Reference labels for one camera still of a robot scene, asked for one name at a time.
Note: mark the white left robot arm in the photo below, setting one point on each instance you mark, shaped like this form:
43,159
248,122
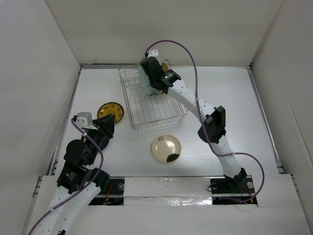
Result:
77,184

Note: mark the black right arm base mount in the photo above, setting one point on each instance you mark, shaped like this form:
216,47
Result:
223,194

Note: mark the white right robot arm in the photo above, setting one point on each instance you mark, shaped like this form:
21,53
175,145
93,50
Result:
212,119

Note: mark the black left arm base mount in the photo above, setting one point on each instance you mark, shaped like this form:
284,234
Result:
112,196

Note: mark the light green rectangular dish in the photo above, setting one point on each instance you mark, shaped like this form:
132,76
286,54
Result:
145,83

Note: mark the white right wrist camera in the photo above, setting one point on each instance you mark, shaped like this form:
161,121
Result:
152,53

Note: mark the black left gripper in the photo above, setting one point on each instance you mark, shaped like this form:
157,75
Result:
105,125

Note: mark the metal wire dish rack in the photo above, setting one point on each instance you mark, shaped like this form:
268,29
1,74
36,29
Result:
148,112

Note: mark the yellow woven pattern plate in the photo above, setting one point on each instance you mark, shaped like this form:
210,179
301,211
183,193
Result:
164,67

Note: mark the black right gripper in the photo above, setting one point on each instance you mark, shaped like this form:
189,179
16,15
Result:
159,64

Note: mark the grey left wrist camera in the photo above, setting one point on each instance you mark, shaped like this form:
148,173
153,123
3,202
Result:
83,120

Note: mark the yellow brown patterned plate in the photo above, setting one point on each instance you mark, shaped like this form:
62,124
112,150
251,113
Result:
111,108

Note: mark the cream plate brown smear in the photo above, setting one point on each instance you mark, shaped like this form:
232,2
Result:
166,149

